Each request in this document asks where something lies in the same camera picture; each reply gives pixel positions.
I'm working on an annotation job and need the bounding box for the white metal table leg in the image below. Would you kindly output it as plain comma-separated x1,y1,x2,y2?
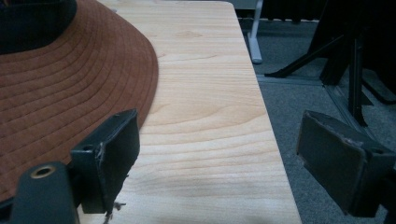
247,0,264,65

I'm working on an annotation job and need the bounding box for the brown brimmed hat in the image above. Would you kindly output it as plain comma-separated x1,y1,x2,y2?
0,0,160,203

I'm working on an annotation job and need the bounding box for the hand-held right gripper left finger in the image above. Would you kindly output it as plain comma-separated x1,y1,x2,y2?
70,107,141,215

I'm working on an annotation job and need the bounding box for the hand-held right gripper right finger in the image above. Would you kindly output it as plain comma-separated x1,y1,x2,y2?
296,110,396,218

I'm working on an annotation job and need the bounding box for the black metal stand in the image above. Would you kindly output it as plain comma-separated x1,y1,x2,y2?
263,0,396,128

